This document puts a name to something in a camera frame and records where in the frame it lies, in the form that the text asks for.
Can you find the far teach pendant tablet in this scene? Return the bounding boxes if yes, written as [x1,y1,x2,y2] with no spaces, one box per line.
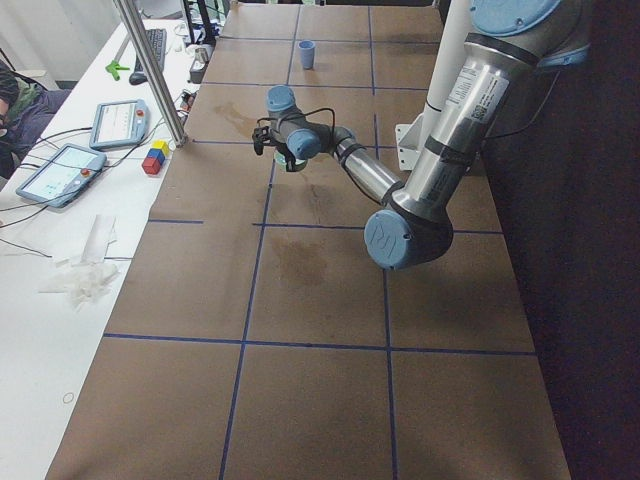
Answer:
[89,99,149,151]

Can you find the light blue plastic cup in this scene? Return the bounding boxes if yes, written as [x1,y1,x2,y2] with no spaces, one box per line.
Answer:
[298,40,316,70]

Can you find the near teach pendant tablet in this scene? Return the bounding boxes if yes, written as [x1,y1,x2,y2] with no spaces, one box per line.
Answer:
[16,144,107,208]

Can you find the aluminium frame post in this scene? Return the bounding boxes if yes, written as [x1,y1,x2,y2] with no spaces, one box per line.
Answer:
[113,0,187,147]

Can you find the crumpled white paper towels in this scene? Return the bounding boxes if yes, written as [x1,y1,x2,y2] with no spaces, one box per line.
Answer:
[37,214,119,308]

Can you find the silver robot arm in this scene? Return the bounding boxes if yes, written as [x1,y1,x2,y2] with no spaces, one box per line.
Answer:
[252,1,593,270]

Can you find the red toy block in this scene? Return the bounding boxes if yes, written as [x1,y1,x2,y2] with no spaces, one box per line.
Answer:
[141,155,164,175]

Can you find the teach pendant tablet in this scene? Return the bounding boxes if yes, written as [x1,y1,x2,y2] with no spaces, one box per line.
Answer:
[89,99,149,151]
[16,144,107,208]

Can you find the green plastic clamp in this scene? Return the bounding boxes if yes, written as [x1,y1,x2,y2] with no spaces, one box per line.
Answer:
[105,60,129,81]

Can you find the black computer mouse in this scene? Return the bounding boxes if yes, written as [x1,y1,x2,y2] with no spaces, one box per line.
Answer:
[129,71,147,86]

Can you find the white camera pole with base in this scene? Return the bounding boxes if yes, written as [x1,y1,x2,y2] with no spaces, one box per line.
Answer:
[395,0,471,171]

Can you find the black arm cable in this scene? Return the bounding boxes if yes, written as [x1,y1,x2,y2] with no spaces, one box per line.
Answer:
[257,106,337,136]

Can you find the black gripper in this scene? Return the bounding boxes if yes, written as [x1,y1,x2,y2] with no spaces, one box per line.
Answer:
[252,126,279,156]

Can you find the blue toy block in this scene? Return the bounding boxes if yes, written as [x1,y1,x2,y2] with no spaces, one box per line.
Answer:
[147,148,166,163]

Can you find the metal cylinder can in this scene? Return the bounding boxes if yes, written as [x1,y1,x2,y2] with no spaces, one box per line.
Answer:
[194,45,211,64]

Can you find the yellow toy block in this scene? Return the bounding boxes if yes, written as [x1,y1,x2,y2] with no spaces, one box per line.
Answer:
[152,140,170,156]

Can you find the black keyboard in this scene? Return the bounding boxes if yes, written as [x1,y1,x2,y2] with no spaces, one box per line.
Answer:
[146,28,167,71]

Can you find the brown paper table cover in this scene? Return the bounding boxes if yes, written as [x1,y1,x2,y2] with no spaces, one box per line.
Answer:
[47,4,569,479]

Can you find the seated person in background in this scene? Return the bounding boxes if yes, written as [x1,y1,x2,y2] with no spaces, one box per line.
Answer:
[1,61,71,180]

